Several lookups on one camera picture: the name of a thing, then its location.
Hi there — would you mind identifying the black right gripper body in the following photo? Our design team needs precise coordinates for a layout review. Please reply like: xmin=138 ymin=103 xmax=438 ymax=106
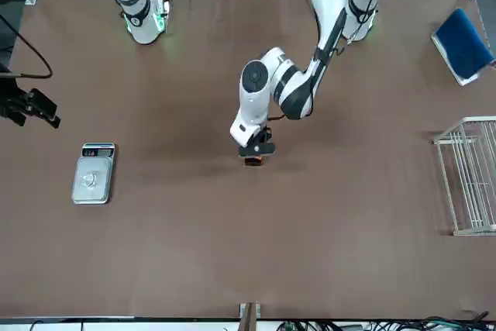
xmin=0 ymin=73 xmax=30 ymax=115

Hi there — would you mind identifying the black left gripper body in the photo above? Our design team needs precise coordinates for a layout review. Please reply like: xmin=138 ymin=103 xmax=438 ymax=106
xmin=253 ymin=126 xmax=273 ymax=146

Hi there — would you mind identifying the clear measuring cup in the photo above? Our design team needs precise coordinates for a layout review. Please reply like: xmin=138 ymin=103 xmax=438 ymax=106
xmin=79 ymin=171 xmax=98 ymax=191

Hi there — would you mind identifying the white electronic scale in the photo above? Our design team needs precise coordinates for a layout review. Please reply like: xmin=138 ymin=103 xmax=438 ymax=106
xmin=71 ymin=142 xmax=116 ymax=205

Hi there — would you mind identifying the white tray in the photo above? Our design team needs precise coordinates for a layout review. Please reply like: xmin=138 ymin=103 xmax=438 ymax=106
xmin=430 ymin=32 xmax=484 ymax=88

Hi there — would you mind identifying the blue cloth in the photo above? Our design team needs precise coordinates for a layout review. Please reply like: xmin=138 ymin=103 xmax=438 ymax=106
xmin=432 ymin=8 xmax=496 ymax=80

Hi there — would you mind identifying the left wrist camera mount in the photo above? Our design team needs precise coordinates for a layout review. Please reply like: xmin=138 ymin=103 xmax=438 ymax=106
xmin=237 ymin=142 xmax=277 ymax=158

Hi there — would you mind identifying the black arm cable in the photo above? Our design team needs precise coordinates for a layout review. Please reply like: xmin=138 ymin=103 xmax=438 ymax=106
xmin=266 ymin=0 xmax=388 ymax=121
xmin=0 ymin=15 xmax=54 ymax=81

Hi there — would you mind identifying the white wire basket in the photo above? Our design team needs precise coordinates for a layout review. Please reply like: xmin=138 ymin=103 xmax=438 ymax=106
xmin=432 ymin=116 xmax=496 ymax=237

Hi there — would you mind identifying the tangled black cable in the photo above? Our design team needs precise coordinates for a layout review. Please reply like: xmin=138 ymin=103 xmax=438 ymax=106
xmin=270 ymin=309 xmax=496 ymax=331

